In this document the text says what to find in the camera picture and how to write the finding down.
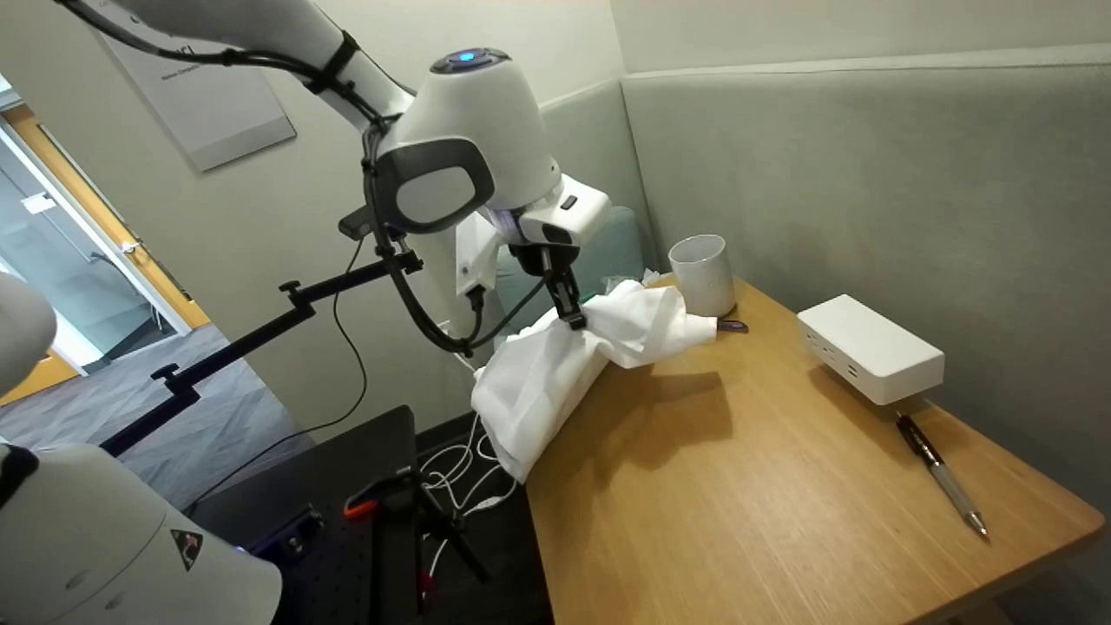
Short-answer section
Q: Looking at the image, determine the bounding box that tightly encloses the white ceramic mug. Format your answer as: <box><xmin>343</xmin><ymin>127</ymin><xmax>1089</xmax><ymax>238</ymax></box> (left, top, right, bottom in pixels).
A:
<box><xmin>667</xmin><ymin>228</ymin><xmax>741</xmax><ymax>319</ymax></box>

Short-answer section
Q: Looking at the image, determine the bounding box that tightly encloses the black camera cable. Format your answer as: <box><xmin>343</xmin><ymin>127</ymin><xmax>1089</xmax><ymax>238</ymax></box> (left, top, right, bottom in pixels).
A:
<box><xmin>187</xmin><ymin>245</ymin><xmax>374</xmax><ymax>515</ymax></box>

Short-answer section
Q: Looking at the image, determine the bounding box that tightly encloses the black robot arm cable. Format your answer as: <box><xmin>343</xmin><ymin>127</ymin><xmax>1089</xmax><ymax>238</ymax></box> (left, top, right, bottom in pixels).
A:
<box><xmin>56</xmin><ymin>0</ymin><xmax>549</xmax><ymax>358</ymax></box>

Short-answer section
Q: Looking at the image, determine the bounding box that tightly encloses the black tripod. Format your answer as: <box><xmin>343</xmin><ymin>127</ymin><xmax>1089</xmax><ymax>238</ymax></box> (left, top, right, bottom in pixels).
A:
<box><xmin>374</xmin><ymin>463</ymin><xmax>496</xmax><ymax>625</ymax></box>

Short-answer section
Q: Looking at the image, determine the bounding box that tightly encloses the grey wall sign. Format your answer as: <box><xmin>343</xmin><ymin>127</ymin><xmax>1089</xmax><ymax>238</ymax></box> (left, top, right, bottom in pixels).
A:
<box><xmin>93</xmin><ymin>30</ymin><xmax>301</xmax><ymax>176</ymax></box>

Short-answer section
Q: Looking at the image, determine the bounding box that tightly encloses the white cloth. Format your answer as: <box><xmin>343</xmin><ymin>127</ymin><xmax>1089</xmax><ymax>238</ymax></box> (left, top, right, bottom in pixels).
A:
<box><xmin>465</xmin><ymin>274</ymin><xmax>724</xmax><ymax>490</ymax></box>

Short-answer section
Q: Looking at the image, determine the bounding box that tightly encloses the white power cable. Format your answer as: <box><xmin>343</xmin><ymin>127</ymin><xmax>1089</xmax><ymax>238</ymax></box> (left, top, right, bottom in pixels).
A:
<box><xmin>414</xmin><ymin>408</ymin><xmax>513</xmax><ymax>527</ymax></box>

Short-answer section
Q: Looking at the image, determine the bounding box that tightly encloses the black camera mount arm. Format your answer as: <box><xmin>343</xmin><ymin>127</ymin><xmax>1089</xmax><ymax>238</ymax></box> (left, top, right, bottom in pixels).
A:
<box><xmin>98</xmin><ymin>237</ymin><xmax>428</xmax><ymax>458</ymax></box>

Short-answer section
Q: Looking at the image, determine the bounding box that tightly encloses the red clamp handle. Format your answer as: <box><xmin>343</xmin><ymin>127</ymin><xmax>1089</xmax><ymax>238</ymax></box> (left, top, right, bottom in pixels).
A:
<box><xmin>418</xmin><ymin>530</ymin><xmax>455</xmax><ymax>606</ymax></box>

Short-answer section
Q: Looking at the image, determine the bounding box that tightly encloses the black cart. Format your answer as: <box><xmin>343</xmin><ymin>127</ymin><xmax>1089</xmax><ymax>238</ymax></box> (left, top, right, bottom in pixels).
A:
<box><xmin>186</xmin><ymin>402</ymin><xmax>424</xmax><ymax>625</ymax></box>

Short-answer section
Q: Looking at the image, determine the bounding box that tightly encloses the black exterior camera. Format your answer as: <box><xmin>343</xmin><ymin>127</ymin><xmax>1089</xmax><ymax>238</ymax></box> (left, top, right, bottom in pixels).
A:
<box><xmin>334</xmin><ymin>200</ymin><xmax>381</xmax><ymax>245</ymax></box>

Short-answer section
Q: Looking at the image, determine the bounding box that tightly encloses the black and silver pen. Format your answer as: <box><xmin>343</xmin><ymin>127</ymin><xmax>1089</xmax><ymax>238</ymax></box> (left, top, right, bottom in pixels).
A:
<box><xmin>893</xmin><ymin>408</ymin><xmax>996</xmax><ymax>545</ymax></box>

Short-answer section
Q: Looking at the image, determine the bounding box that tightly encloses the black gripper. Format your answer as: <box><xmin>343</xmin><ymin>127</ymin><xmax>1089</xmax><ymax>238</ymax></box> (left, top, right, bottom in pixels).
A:
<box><xmin>509</xmin><ymin>222</ymin><xmax>590</xmax><ymax>332</ymax></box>

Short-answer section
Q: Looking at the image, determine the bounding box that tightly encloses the white rectangular box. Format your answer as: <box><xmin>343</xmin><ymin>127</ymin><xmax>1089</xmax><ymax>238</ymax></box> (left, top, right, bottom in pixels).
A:
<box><xmin>794</xmin><ymin>292</ymin><xmax>948</xmax><ymax>408</ymax></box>

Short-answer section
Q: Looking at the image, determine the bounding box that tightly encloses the teal upholstered chair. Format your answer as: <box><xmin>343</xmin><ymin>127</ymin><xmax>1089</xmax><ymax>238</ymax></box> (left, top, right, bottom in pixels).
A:
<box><xmin>482</xmin><ymin>200</ymin><xmax>646</xmax><ymax>349</ymax></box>

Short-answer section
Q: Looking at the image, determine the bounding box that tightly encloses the wooden window frame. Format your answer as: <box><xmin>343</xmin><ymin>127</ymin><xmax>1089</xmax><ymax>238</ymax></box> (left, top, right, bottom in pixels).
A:
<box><xmin>0</xmin><ymin>73</ymin><xmax>215</xmax><ymax>408</ymax></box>

